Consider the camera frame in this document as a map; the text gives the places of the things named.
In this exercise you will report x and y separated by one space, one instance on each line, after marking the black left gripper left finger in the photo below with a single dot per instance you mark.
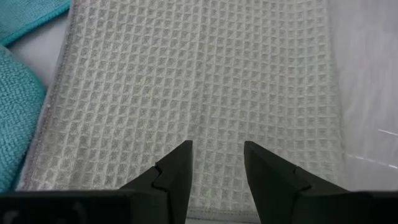
177 174

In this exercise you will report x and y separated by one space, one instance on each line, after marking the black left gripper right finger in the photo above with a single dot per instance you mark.
270 180

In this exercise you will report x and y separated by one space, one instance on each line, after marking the grey waffle-weave towel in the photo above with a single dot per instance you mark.
199 77

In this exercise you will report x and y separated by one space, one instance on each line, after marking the light blue microfiber towel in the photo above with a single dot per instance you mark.
18 109

